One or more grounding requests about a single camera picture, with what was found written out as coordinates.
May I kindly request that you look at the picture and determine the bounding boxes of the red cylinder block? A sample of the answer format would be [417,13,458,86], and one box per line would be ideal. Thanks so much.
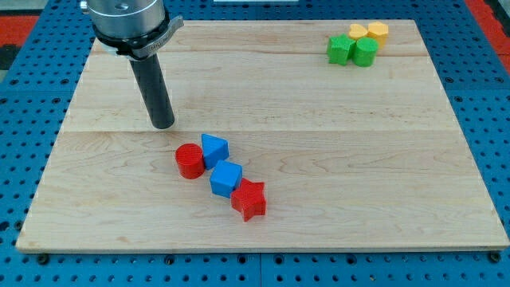
[175,143,205,179]

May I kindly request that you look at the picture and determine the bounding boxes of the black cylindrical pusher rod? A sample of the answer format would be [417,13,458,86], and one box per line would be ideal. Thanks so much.
[130,54,175,129]

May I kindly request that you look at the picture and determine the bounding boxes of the green star block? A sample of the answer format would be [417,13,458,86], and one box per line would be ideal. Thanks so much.
[327,33,355,65]

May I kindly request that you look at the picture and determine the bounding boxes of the blue triangle block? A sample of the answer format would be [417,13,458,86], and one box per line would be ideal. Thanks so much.
[201,134,230,170]

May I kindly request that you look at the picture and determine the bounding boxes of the blue cube block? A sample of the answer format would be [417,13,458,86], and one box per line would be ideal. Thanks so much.
[210,160,242,199]

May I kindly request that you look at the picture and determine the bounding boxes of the green cylinder block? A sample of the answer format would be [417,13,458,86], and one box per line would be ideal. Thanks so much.
[352,37,379,67]

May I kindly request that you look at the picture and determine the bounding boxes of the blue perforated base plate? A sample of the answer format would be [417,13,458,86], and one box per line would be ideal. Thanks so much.
[1,0,509,286]

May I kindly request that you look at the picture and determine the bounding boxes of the red star block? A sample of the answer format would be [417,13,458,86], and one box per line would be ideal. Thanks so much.
[230,178,267,222]

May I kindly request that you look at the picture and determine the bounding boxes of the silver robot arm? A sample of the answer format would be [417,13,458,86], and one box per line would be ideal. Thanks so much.
[79,0,184,61]

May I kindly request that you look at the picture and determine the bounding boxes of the wooden board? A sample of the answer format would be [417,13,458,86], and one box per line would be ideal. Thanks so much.
[16,20,509,254]

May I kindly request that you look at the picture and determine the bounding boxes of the yellow hexagon block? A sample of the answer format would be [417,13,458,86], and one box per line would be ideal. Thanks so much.
[367,22,389,49]

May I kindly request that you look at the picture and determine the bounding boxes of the yellow heart block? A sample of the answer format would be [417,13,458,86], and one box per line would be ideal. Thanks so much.
[347,23,368,41]

